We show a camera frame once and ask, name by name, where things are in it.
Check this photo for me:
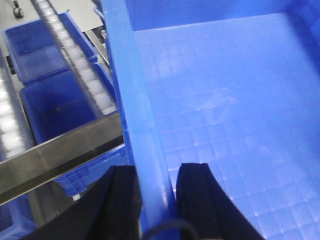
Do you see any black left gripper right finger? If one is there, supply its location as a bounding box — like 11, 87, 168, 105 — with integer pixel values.
176, 163, 262, 240

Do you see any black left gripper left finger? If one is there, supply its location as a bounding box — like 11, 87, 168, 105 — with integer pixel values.
25, 165, 142, 240

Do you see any large blue bin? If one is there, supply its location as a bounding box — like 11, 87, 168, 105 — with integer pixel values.
101, 0, 320, 240

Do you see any stainless steel shelf beam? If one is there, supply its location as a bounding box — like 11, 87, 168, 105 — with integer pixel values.
0, 112, 124, 205

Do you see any near small blue bin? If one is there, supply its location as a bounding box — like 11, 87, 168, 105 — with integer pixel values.
19, 62, 118, 146

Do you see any small blue bin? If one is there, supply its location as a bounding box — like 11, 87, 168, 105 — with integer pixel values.
19, 62, 118, 146
3, 11, 99, 85

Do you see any far small blue bin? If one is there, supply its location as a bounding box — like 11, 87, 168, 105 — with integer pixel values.
3, 11, 99, 85

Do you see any right roller track rail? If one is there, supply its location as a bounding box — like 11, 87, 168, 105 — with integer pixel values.
31, 0, 117, 118

